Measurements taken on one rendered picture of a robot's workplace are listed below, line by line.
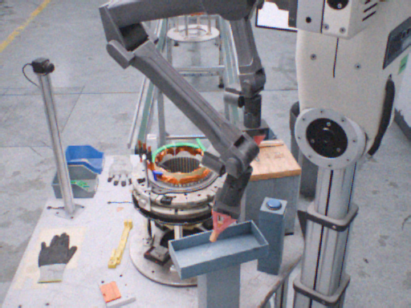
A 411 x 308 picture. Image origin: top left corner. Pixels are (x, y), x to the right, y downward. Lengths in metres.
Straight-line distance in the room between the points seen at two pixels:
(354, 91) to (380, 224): 2.27
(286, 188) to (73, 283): 0.76
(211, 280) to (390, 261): 1.75
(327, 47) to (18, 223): 2.63
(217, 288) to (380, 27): 0.81
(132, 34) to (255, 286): 0.88
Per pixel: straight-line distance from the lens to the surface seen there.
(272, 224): 1.55
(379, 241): 3.11
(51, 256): 1.79
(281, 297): 2.17
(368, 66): 0.98
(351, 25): 0.79
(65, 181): 1.90
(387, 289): 2.84
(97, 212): 1.97
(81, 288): 1.69
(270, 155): 1.72
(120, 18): 1.14
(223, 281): 1.40
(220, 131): 1.15
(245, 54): 1.55
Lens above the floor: 1.97
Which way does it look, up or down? 31 degrees down
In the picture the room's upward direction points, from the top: 1 degrees counter-clockwise
